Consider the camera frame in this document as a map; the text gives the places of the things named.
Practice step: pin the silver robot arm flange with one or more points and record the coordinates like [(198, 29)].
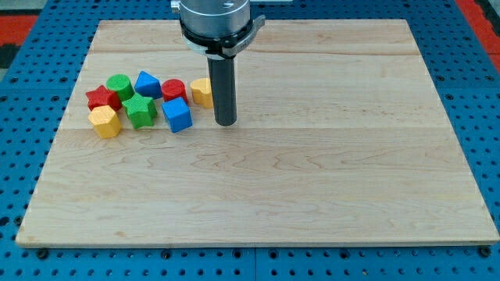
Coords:
[(217, 29)]

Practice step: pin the yellow hexagon block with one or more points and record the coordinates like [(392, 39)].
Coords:
[(105, 121)]

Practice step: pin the yellow heart block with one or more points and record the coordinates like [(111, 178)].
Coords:
[(201, 92)]

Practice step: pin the blue cube block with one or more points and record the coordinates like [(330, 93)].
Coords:
[(177, 114)]

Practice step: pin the black cylindrical pointer rod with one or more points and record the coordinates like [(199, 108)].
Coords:
[(222, 79)]

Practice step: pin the light wooden board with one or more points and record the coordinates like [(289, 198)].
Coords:
[(341, 140)]

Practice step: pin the red cylinder block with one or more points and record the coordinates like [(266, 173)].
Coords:
[(174, 88)]

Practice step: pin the green star block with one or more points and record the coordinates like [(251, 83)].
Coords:
[(140, 110)]

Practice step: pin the blue triangular block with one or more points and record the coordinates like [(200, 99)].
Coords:
[(148, 86)]

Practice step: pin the green cylinder block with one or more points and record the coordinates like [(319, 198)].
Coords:
[(120, 83)]

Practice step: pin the red star block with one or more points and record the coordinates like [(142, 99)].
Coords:
[(102, 96)]

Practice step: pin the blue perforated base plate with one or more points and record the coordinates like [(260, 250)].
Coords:
[(461, 53)]

